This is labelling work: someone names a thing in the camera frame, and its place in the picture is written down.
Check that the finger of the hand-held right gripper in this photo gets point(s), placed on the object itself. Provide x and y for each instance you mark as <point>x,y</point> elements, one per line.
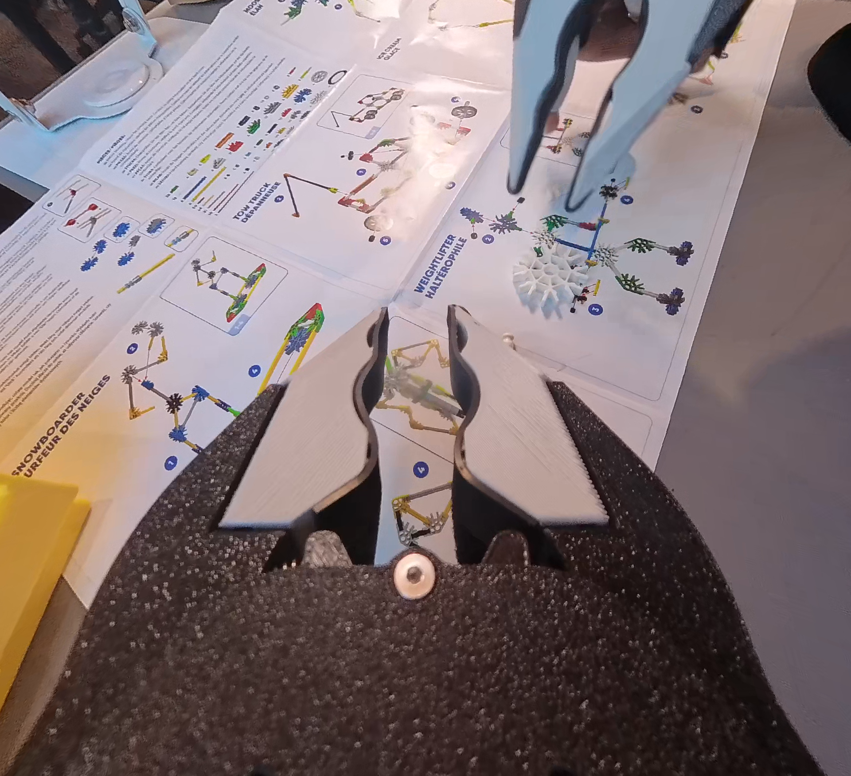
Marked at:
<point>552,4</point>
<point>678,24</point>

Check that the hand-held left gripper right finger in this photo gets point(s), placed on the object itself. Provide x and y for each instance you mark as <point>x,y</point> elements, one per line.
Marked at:
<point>532,457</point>

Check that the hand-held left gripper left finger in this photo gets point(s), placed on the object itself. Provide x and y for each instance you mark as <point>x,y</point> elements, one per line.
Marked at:
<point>299,457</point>

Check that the white instruction sheet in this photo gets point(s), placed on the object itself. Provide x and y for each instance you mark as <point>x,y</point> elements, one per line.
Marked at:
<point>199,350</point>

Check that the white snowflake connector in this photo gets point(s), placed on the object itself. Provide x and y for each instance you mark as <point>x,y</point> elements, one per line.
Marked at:
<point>538,287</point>

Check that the yellow plastic bin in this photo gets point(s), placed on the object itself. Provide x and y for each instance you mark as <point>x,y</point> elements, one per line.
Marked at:
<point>33,556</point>

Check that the wooden clipboard stand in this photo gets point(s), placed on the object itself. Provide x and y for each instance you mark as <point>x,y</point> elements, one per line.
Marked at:
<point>113,84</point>

